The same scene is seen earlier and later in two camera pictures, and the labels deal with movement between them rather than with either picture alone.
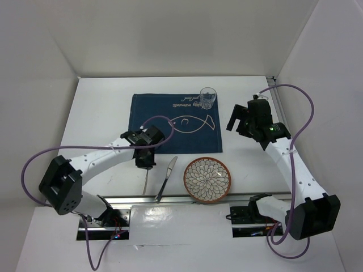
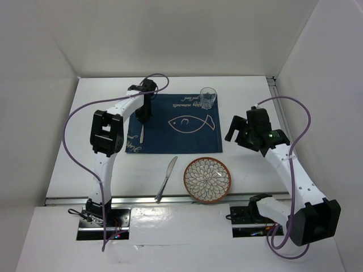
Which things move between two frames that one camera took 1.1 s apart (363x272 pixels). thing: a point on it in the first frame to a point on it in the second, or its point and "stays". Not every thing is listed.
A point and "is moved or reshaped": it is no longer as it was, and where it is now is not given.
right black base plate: x=244 y=225 stays
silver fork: x=146 y=182 is moved or reshaped
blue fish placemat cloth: x=197 y=130 stays
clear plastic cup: x=207 y=96 stays
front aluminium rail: x=172 y=200 stays
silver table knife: x=163 y=186 stays
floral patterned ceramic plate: x=207 y=179 stays
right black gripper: x=241 y=113 to x=240 y=123
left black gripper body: x=147 y=160 to x=144 y=112
